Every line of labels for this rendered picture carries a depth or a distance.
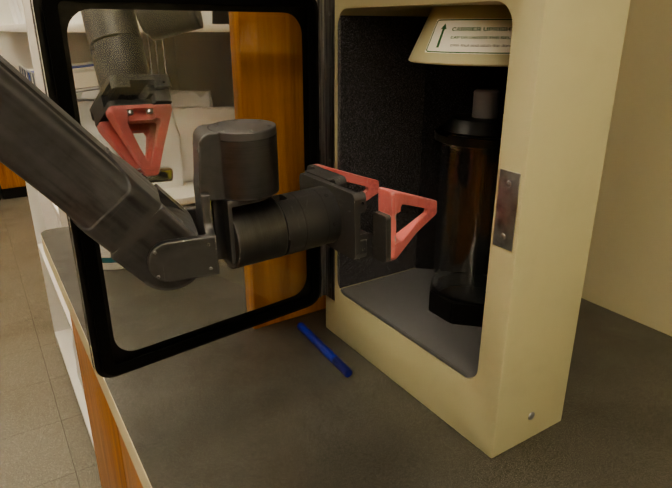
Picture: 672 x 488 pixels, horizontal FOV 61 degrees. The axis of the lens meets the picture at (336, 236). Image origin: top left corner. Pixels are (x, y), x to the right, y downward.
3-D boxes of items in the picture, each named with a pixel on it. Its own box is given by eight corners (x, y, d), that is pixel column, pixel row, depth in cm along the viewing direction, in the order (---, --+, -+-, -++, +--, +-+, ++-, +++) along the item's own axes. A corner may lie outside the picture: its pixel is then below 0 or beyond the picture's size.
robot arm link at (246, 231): (206, 257, 53) (230, 281, 49) (199, 188, 50) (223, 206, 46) (272, 241, 57) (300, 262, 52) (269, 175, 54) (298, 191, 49)
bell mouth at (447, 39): (487, 56, 72) (491, 9, 70) (617, 63, 58) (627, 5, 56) (375, 60, 63) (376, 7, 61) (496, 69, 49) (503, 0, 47)
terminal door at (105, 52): (321, 302, 79) (317, -10, 65) (97, 383, 61) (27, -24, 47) (317, 300, 80) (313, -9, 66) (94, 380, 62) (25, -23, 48)
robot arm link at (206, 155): (144, 245, 53) (151, 285, 46) (126, 123, 49) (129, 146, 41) (268, 227, 57) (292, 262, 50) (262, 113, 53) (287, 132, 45)
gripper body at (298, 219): (314, 169, 59) (249, 181, 56) (371, 190, 51) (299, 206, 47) (316, 227, 62) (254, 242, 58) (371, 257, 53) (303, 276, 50)
